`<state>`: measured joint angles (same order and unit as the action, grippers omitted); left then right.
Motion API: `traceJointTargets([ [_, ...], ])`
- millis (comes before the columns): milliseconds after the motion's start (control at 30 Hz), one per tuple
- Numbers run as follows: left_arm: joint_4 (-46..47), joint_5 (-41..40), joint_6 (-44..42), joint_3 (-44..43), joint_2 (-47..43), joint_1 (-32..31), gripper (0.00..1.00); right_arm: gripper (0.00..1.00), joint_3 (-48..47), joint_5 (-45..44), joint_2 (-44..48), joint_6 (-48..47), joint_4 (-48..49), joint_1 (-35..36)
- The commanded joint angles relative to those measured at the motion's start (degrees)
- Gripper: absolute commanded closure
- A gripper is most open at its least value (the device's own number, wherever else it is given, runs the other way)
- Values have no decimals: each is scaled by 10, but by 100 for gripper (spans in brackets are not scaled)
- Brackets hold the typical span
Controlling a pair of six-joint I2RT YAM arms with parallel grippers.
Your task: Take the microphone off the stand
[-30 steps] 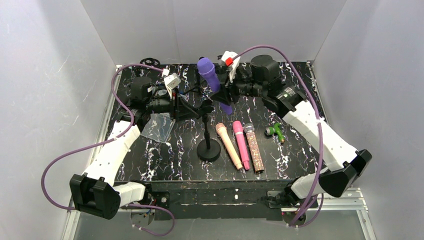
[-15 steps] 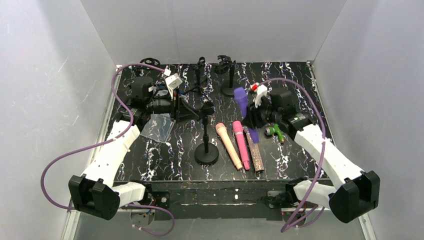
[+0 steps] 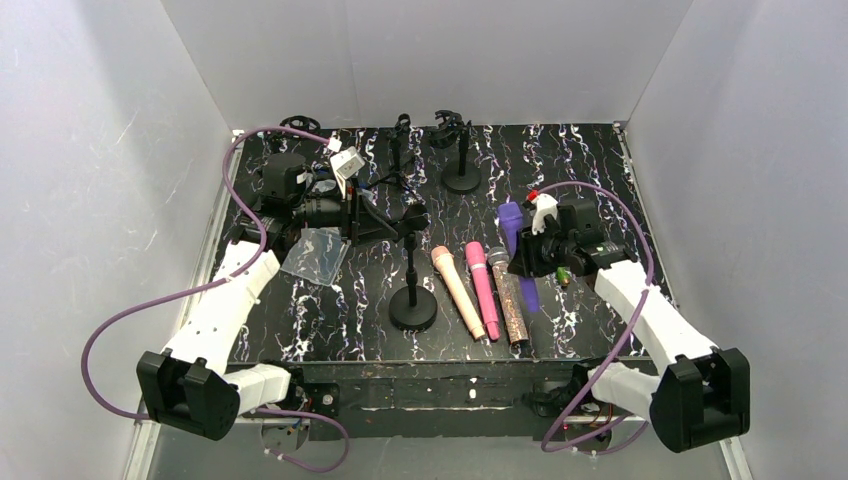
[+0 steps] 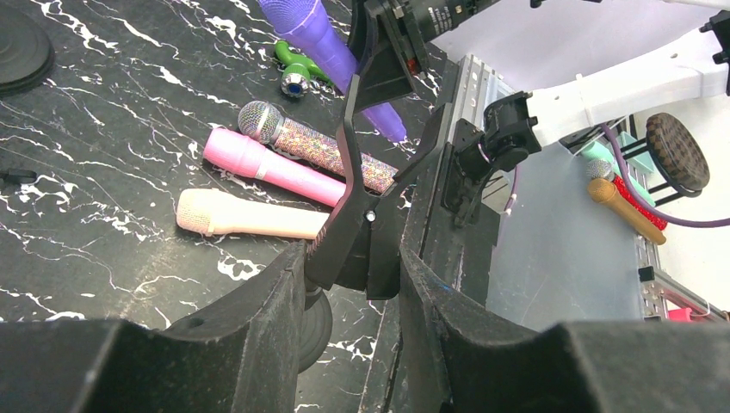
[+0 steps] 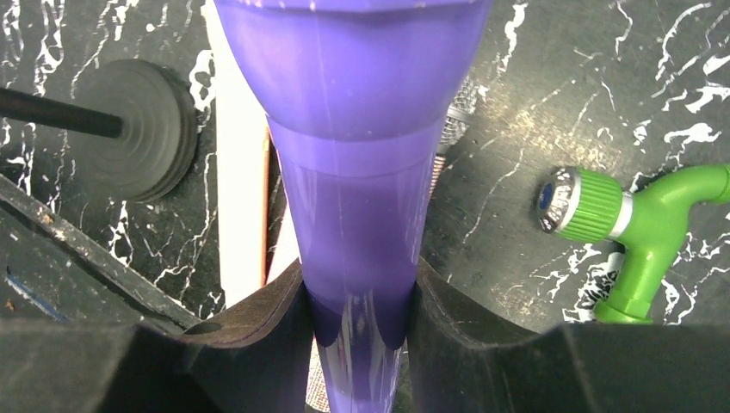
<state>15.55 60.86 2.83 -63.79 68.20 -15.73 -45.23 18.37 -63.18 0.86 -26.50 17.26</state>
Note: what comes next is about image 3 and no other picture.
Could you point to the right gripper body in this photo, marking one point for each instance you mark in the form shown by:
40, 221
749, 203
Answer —
530, 254

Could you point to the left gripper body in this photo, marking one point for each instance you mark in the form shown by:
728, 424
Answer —
357, 218

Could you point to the rhinestone glitter microphone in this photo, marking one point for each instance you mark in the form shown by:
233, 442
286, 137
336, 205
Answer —
509, 295

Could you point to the pink microphone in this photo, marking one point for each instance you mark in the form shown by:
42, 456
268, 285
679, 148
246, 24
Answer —
476, 261

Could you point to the peach microphone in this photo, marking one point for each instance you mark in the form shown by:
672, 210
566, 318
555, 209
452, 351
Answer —
444, 263

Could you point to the small black shock-mount tripod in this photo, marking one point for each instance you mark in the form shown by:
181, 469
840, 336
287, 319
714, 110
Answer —
301, 123

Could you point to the black round-base clip stand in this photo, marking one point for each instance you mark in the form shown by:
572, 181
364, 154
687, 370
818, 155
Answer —
413, 308

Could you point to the black round-base shock-mount stand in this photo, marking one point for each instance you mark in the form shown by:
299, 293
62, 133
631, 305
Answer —
459, 176

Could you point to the tall black tripod stand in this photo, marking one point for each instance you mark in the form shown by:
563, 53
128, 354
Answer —
396, 175

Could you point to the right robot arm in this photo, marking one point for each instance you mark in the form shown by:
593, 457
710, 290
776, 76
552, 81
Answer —
699, 394

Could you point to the green plastic tool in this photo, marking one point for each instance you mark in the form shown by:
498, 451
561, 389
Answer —
563, 277

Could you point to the clear plastic screw box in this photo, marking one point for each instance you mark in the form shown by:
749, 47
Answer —
317, 256

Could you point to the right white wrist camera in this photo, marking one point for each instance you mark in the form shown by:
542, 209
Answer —
544, 212

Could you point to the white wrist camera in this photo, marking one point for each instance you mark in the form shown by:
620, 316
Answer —
544, 212
345, 163

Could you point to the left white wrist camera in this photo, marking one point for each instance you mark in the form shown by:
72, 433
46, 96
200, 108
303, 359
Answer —
345, 163

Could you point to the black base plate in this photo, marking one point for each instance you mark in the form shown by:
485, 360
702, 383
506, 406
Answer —
428, 399

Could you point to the aluminium frame rail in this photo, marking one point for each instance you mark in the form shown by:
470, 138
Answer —
700, 393

